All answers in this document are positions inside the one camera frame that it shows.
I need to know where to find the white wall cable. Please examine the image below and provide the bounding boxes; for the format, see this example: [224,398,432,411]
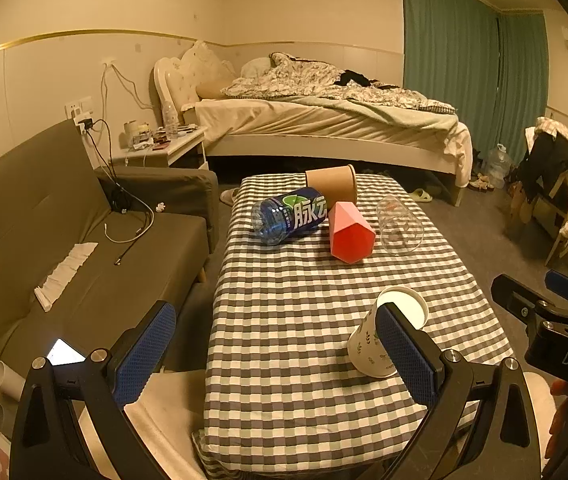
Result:
[100,62,157,131]

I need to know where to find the wall power outlet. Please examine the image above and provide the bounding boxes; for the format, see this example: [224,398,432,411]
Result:
[65,96,95,133]

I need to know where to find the floral quilt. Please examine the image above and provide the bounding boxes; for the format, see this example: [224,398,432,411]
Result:
[221,52,457,113]

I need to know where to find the folded white tissue paper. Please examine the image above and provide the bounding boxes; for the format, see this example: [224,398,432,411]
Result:
[34,242,99,311]

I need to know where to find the white leaf-print paper cup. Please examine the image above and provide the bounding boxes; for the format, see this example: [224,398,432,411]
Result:
[347,285,430,378]

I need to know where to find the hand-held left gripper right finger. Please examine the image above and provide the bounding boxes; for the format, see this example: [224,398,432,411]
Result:
[374,302,557,480]

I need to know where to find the round white container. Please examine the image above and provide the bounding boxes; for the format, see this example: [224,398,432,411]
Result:
[124,120,153,148]

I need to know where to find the person's right hand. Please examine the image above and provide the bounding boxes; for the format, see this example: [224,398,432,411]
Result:
[550,379,568,461]

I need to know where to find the checkered tablecloth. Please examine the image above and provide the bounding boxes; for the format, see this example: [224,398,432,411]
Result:
[193,172,513,476]

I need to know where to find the brown paper cup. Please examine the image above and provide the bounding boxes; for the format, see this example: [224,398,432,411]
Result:
[305,164,358,207]

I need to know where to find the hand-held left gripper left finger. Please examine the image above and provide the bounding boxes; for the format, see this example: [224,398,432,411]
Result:
[10,301,177,480]

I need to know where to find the chair draped with clothes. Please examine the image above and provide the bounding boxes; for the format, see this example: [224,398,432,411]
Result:
[509,116,568,211]

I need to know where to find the lit smartphone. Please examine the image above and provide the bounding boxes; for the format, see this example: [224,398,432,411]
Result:
[45,338,87,367]

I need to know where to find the wooden chair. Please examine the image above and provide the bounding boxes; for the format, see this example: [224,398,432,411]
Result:
[529,160,568,267]

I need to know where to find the white bed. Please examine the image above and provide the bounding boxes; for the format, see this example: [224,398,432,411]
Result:
[153,42,475,207]

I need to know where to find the pink faceted cup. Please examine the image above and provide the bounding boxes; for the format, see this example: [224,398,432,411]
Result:
[328,201,377,264]

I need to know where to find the blue plastic bottle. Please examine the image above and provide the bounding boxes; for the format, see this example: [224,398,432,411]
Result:
[251,186,331,246]

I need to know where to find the pair of shoes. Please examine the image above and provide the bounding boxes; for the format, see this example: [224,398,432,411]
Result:
[468,172,497,192]

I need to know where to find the black garment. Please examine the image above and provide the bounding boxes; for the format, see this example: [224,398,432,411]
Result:
[335,69,379,88]

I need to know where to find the clear plastic cup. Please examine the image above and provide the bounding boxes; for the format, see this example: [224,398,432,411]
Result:
[376,194,425,256]

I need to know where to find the large water jug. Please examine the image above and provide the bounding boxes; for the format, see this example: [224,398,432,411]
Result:
[484,143,509,190]

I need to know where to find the white nightstand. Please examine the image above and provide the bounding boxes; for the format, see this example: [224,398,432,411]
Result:
[108,126,209,170]

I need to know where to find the black cable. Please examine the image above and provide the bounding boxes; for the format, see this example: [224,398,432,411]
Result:
[94,170,157,267]

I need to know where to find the narrow green curtain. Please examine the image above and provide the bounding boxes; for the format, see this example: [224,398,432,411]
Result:
[498,10,550,162]

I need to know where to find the grey sofa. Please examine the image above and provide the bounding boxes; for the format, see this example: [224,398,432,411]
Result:
[0,119,221,413]

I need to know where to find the white charging cable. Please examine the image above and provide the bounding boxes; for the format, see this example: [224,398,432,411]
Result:
[104,207,151,245]

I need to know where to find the plain white cup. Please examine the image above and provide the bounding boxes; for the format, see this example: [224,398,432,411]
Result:
[0,360,25,402]

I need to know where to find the clear water bottle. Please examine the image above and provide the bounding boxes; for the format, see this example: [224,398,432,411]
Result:
[164,102,179,140]

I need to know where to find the wide green curtain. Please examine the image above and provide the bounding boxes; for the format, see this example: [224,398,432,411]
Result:
[401,0,501,121]

